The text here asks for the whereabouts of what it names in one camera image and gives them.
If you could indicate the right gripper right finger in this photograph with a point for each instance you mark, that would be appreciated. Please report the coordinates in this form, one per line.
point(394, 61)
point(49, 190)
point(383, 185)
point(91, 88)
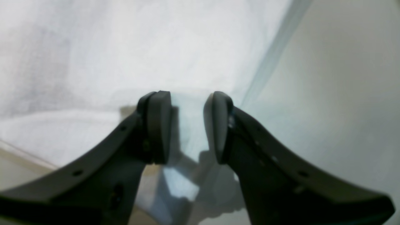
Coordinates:
point(279, 187)

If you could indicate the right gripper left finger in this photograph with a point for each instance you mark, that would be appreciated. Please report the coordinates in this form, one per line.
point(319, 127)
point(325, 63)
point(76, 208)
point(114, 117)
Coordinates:
point(100, 187)

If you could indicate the white printed t-shirt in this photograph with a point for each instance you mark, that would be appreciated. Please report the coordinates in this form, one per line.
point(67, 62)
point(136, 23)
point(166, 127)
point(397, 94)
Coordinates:
point(71, 70)

